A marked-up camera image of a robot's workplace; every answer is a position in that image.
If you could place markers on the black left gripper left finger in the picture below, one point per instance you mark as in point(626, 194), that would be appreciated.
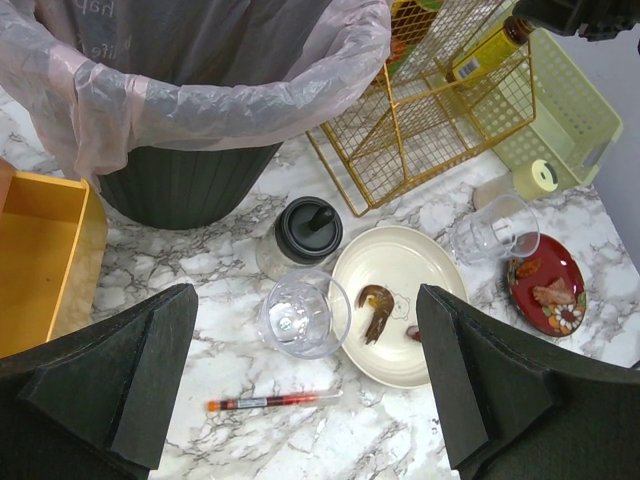
point(97, 403)

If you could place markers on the meat scraps on red plate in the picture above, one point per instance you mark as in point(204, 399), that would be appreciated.
point(555, 293)

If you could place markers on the orange yellow drawer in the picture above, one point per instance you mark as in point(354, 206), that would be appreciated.
point(53, 237)

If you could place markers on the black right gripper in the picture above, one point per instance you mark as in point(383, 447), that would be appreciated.
point(593, 20)

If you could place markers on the cream round plate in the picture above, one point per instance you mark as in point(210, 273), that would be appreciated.
point(399, 259)

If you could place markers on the pink plastic bin liner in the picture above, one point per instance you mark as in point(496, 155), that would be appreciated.
point(100, 79)

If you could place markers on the brown shrimp piece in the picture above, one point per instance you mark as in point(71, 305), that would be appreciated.
point(382, 302)

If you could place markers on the clear drinking glass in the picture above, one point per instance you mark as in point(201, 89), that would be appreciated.
point(306, 315)
point(505, 228)

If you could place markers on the small yellow label bottle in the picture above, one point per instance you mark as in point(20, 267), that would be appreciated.
point(490, 52)

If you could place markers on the red pen tube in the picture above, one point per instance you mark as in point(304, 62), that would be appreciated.
point(306, 399)

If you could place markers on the dark red sausage piece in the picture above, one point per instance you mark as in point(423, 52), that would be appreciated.
point(413, 333)

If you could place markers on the black lid glass jar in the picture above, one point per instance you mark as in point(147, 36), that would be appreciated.
point(304, 235)

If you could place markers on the red floral small plate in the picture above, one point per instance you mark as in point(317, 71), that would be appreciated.
point(553, 320)

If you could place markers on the pale green perforated basket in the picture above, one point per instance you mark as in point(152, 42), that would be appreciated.
point(574, 126)

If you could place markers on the cream cylindrical shaker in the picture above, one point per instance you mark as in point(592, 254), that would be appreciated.
point(530, 181)

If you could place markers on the clear drinking glass left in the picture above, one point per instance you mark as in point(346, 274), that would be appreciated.
point(306, 315)

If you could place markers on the black trash bin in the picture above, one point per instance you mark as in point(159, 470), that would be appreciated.
point(190, 185)

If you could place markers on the gold wire rack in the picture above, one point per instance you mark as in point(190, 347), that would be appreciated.
point(417, 125)

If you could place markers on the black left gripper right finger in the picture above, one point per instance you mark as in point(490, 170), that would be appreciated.
point(513, 406)

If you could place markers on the clear drinking glass right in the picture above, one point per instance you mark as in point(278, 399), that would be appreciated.
point(505, 228)

